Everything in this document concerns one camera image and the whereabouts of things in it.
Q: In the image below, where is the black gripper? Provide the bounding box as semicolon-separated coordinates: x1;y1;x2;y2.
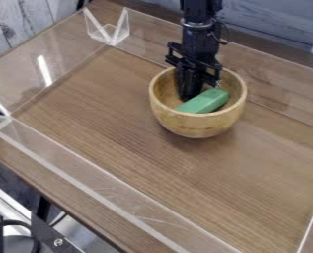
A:
165;19;225;100

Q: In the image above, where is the green rectangular block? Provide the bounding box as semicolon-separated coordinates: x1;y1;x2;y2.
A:
176;88;229;114

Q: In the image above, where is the light wooden bowl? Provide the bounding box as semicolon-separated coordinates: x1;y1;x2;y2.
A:
149;67;249;138

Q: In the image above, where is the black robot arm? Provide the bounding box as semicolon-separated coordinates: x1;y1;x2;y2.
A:
165;0;222;101

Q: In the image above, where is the black table leg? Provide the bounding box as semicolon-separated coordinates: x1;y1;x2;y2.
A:
37;197;53;221

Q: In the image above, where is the clear acrylic enclosure wall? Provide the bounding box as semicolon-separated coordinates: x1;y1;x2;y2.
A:
0;0;313;253

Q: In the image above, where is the black metal bracket with screw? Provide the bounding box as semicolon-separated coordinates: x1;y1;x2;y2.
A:
31;216;85;253

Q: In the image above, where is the black cable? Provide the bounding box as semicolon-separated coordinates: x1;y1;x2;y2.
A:
0;219;45;253

